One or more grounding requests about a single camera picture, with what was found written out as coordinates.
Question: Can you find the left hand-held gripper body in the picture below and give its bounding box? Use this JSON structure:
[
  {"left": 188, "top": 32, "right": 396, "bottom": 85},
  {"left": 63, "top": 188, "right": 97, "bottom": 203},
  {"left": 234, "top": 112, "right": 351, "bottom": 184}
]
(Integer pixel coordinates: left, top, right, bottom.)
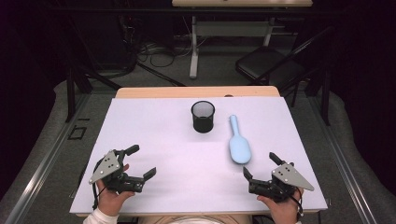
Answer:
[{"left": 89, "top": 148, "right": 146, "bottom": 194}]

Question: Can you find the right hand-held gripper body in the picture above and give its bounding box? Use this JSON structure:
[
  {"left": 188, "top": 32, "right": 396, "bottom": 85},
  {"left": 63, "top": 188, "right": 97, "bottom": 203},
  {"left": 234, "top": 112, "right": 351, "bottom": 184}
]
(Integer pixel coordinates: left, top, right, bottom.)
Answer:
[{"left": 247, "top": 161, "right": 316, "bottom": 203}]

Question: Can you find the light blue hairbrush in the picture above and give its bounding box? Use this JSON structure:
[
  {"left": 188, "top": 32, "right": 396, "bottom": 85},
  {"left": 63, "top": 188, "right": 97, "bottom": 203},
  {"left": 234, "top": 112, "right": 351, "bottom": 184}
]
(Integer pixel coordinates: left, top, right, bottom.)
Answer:
[{"left": 228, "top": 114, "right": 252, "bottom": 165}]

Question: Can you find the black mesh cup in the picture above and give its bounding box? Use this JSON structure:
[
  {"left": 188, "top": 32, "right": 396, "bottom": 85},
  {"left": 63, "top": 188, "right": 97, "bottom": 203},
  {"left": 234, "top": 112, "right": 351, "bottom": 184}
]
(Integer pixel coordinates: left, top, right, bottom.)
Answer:
[{"left": 191, "top": 100, "right": 217, "bottom": 134}]

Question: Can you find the person's left hand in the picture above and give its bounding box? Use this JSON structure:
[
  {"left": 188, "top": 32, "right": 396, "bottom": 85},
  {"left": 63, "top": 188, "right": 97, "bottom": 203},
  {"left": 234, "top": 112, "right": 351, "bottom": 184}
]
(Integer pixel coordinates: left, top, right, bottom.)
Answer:
[{"left": 96, "top": 179, "right": 136, "bottom": 217}]

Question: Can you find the person's right hand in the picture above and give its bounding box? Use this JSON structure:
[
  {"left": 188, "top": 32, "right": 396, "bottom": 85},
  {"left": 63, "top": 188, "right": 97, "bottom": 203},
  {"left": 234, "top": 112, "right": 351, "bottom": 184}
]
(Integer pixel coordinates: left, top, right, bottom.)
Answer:
[{"left": 256, "top": 189, "right": 305, "bottom": 224}]

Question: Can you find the white table mat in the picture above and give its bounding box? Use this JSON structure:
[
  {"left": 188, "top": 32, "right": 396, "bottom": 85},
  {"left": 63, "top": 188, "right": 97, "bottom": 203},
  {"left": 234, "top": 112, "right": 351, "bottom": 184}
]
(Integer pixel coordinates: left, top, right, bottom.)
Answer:
[{"left": 68, "top": 96, "right": 329, "bottom": 215}]

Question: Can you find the black metal stand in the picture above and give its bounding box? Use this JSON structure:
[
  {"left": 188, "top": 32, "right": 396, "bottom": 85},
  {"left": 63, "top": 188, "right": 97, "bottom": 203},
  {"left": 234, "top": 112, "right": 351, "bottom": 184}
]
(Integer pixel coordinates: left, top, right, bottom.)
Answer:
[{"left": 64, "top": 64, "right": 123, "bottom": 123}]

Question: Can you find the wooden table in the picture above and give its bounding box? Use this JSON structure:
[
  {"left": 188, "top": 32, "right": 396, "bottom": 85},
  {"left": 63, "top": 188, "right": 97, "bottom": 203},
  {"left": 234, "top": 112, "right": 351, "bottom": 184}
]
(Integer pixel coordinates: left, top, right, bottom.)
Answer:
[{"left": 75, "top": 86, "right": 321, "bottom": 217}]

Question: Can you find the black folding chair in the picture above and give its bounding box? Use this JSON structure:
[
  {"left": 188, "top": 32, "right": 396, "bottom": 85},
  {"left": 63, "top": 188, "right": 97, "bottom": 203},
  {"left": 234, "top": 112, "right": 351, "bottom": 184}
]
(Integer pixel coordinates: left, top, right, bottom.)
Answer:
[{"left": 234, "top": 25, "right": 335, "bottom": 108}]

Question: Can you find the white-legged desk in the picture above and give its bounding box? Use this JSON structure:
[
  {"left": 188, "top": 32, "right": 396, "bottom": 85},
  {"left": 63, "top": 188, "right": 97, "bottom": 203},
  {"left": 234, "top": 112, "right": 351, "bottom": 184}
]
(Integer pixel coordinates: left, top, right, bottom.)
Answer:
[{"left": 171, "top": 0, "right": 314, "bottom": 79}]

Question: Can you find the right hand-held gripper cable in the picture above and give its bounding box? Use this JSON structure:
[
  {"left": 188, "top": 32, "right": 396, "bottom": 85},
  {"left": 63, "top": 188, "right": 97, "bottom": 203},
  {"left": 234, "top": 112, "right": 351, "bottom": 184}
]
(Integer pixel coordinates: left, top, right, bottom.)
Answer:
[{"left": 290, "top": 186, "right": 304, "bottom": 217}]

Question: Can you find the hand-held gripper cable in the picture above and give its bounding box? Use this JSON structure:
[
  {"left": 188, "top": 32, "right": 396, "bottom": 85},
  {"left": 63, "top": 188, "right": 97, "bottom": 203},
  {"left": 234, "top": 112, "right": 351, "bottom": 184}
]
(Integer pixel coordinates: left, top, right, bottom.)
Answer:
[
  {"left": 290, "top": 186, "right": 304, "bottom": 217},
  {"left": 92, "top": 157, "right": 104, "bottom": 210}
]

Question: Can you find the left hand-held gripper cable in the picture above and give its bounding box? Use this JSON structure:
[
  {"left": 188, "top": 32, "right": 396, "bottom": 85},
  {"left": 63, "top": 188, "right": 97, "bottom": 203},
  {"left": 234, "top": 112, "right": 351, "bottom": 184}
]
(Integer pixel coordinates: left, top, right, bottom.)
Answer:
[{"left": 92, "top": 157, "right": 104, "bottom": 210}]

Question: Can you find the aluminium floor rail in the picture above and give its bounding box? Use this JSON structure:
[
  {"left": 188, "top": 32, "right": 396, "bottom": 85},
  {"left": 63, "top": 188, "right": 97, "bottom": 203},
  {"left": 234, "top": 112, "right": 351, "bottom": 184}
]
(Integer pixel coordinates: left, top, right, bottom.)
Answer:
[
  {"left": 306, "top": 92, "right": 377, "bottom": 224},
  {"left": 4, "top": 92, "right": 92, "bottom": 224}
]

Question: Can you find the thick black floor cable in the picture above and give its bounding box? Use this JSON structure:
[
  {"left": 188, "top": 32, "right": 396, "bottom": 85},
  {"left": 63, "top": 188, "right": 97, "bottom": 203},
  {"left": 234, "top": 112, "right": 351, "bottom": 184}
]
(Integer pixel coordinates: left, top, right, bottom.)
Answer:
[{"left": 136, "top": 62, "right": 187, "bottom": 88}]

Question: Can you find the bundle of floor cables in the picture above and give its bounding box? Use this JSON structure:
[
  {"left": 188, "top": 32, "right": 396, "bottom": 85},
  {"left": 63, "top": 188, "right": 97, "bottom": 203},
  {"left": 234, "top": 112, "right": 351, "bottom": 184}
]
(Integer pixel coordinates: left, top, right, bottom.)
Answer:
[{"left": 136, "top": 41, "right": 195, "bottom": 68}]

